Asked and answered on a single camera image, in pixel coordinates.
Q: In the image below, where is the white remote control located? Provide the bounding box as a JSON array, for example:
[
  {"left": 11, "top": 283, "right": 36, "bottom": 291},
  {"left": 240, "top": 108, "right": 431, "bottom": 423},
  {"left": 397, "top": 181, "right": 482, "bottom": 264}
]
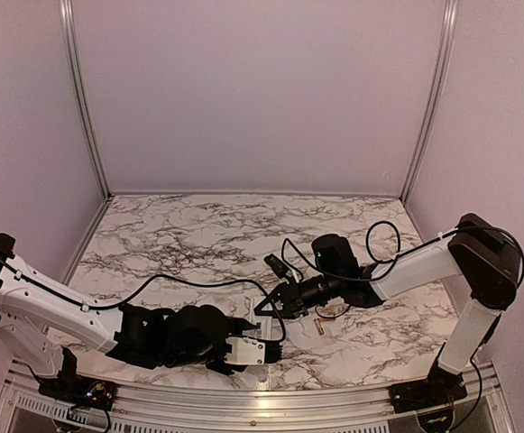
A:
[{"left": 245, "top": 295, "right": 282, "bottom": 341}]

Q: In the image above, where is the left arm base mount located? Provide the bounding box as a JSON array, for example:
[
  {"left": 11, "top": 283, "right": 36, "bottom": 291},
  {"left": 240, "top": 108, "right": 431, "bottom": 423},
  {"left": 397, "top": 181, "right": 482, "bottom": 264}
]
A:
[{"left": 35, "top": 347, "right": 117, "bottom": 411}]

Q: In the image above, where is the aluminium corner post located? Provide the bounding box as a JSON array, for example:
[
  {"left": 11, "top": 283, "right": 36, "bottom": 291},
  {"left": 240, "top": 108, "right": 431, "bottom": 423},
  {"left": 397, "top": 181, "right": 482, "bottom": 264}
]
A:
[
  {"left": 60, "top": 0, "right": 112, "bottom": 201},
  {"left": 400, "top": 0, "right": 460, "bottom": 207}
]

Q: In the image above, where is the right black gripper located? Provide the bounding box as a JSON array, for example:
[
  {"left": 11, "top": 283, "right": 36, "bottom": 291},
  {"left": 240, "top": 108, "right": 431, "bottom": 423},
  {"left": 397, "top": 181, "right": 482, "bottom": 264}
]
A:
[{"left": 253, "top": 272, "right": 344, "bottom": 319}]

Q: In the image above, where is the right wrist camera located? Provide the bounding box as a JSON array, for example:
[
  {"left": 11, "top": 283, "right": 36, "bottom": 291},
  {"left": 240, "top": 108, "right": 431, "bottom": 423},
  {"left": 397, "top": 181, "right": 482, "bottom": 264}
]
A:
[{"left": 263, "top": 253, "right": 290, "bottom": 279}]

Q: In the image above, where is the left aluminium corner post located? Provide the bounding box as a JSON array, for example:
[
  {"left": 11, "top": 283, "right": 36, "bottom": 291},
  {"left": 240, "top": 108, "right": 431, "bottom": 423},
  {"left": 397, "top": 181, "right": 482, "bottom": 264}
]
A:
[{"left": 60, "top": 0, "right": 112, "bottom": 201}]

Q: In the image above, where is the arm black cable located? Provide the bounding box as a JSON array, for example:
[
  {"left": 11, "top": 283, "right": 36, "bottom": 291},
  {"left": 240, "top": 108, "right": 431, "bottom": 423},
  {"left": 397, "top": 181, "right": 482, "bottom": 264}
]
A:
[
  {"left": 281, "top": 219, "right": 524, "bottom": 321},
  {"left": 0, "top": 247, "right": 290, "bottom": 348}
]

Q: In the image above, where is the right aluminium corner post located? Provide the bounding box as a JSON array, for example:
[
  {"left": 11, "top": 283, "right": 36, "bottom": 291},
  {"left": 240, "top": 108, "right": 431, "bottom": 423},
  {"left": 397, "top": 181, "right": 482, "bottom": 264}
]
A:
[{"left": 400, "top": 0, "right": 460, "bottom": 207}]

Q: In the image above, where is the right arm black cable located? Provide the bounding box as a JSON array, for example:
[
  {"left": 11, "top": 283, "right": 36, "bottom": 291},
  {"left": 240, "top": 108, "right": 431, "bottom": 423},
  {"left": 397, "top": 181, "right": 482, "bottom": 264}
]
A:
[{"left": 281, "top": 219, "right": 524, "bottom": 321}]

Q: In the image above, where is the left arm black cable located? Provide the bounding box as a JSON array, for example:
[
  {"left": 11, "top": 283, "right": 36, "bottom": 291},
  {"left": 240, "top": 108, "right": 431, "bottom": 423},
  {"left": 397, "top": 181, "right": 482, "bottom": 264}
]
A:
[{"left": 0, "top": 247, "right": 290, "bottom": 348}]

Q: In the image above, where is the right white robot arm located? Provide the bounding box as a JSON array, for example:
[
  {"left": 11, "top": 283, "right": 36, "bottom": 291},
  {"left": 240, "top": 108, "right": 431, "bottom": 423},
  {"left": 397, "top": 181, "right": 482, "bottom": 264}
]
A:
[{"left": 255, "top": 213, "right": 524, "bottom": 404}]

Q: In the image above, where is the front aluminium rail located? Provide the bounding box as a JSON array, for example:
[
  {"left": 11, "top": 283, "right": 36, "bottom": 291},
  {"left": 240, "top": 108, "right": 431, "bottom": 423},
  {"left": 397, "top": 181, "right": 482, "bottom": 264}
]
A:
[{"left": 0, "top": 361, "right": 517, "bottom": 432}]

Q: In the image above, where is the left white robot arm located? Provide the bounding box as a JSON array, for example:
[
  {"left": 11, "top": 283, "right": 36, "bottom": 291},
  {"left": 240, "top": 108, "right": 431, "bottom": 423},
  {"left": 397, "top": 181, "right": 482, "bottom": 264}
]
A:
[{"left": 0, "top": 234, "right": 269, "bottom": 401}]

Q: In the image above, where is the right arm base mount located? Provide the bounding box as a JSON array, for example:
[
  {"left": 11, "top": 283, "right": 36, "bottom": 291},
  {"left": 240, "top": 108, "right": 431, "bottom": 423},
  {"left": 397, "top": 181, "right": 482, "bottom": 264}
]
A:
[{"left": 389, "top": 361, "right": 468, "bottom": 413}]

